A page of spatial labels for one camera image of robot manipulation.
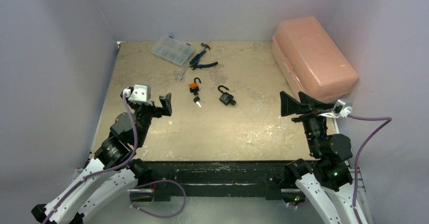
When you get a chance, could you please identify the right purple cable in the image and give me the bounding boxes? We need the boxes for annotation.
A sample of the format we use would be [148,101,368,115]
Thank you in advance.
[285,113,393,224]

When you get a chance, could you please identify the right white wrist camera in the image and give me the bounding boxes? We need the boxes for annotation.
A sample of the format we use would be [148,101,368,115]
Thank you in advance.
[319,99,353,119]

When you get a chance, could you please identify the black key bunch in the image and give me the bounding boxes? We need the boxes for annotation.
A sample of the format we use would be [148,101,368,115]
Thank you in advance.
[193,96,204,108]

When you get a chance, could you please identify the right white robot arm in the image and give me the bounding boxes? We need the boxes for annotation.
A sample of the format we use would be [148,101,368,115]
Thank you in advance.
[280,91,368,223]

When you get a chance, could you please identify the purple cable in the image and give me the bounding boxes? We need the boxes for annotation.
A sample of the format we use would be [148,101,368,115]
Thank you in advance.
[41,93,187,224]
[285,113,393,224]

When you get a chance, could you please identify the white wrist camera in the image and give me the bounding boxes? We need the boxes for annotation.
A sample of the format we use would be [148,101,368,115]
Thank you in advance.
[121,84,152,105]
[319,99,353,119]

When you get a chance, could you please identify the clear plastic organizer box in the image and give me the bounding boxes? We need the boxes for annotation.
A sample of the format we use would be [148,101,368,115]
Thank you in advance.
[151,35,194,66]

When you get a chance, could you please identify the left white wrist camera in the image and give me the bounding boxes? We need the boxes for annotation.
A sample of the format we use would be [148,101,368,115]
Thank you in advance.
[121,84,152,105]

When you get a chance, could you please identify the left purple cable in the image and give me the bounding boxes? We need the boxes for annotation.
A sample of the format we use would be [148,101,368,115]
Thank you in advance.
[41,93,187,224]

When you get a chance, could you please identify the silver wrench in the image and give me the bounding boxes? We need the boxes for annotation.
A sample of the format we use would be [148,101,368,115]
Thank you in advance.
[175,64,190,80]

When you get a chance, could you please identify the orange black padlock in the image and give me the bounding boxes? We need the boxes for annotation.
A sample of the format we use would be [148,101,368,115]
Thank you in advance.
[189,77,201,96]

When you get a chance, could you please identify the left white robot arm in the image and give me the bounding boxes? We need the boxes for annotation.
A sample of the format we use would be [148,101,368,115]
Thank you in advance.
[31,86,172,223]

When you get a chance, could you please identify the small hammer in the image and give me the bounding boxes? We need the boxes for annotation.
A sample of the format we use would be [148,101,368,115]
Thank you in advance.
[190,42,211,64]

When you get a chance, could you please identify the blue handled pliers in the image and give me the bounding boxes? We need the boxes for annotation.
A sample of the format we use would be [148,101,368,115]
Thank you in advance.
[189,50,219,71]

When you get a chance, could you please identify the pink plastic storage box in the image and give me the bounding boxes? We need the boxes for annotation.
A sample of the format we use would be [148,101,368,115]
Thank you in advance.
[272,16,358,103]

